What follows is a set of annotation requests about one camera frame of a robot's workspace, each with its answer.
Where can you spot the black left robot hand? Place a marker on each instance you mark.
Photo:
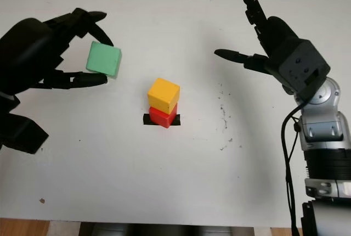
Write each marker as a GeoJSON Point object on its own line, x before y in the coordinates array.
{"type": "Point", "coordinates": [27, 55]}

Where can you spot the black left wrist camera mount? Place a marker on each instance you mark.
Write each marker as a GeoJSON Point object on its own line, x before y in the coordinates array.
{"type": "Point", "coordinates": [19, 131]}

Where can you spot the red wooden block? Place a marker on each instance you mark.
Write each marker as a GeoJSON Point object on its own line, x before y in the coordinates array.
{"type": "Point", "coordinates": [164, 119]}

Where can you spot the green wooden block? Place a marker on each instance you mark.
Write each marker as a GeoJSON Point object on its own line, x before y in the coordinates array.
{"type": "Point", "coordinates": [103, 59]}

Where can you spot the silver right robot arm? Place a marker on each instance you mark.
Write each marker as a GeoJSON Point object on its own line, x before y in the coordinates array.
{"type": "Point", "coordinates": [326, 134]}

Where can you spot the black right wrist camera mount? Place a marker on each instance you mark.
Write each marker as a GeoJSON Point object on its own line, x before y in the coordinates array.
{"type": "Point", "coordinates": [304, 67]}

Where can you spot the small brown crumb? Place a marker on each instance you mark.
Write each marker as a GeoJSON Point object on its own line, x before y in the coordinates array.
{"type": "Point", "coordinates": [42, 200]}

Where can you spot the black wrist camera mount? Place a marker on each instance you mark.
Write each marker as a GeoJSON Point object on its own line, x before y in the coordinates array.
{"type": "Point", "coordinates": [19, 131]}
{"type": "Point", "coordinates": [304, 67]}

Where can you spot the black tape strip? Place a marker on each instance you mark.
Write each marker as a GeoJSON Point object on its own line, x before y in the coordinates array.
{"type": "Point", "coordinates": [146, 119]}

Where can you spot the dark robot torso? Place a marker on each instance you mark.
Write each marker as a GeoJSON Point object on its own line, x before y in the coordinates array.
{"type": "Point", "coordinates": [178, 230]}

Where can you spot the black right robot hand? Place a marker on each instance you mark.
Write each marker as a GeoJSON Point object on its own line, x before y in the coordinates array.
{"type": "Point", "coordinates": [277, 41]}

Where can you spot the yellow wooden block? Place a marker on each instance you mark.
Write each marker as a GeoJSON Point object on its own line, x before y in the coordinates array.
{"type": "Point", "coordinates": [163, 94]}

